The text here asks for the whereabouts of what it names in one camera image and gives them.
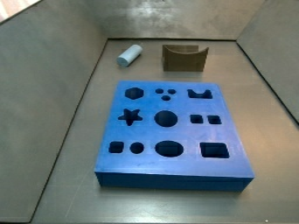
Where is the light blue oval cylinder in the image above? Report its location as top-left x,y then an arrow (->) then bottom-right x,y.
117,45 -> 143,67

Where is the dark curved cradle fixture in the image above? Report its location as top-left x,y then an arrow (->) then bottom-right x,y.
163,45 -> 210,72

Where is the blue foam shape-sorter block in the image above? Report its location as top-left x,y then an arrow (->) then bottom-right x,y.
95,80 -> 255,192

